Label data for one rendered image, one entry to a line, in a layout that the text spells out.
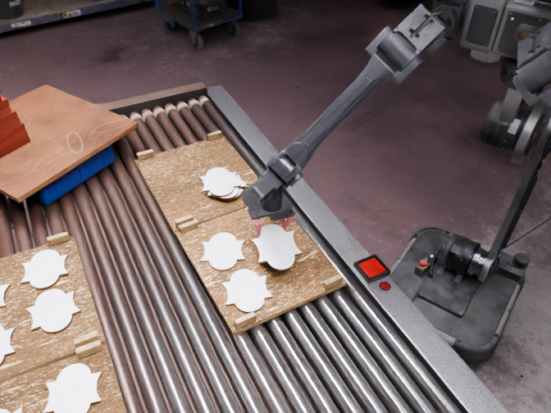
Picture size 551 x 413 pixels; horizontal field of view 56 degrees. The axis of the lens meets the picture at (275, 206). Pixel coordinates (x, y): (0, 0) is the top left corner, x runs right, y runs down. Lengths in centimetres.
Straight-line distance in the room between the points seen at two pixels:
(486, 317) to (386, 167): 139
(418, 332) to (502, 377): 118
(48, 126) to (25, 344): 84
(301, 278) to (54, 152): 92
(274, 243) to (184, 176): 50
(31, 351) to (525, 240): 258
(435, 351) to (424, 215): 182
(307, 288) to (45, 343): 68
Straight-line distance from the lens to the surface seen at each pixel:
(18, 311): 152
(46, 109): 210
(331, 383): 130
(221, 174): 174
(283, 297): 141
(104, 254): 160
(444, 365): 138
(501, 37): 167
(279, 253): 142
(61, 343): 142
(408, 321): 143
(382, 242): 292
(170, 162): 187
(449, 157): 366
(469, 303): 241
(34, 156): 186
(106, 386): 132
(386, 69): 119
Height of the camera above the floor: 204
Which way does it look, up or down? 42 degrees down
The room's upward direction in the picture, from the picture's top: 1 degrees clockwise
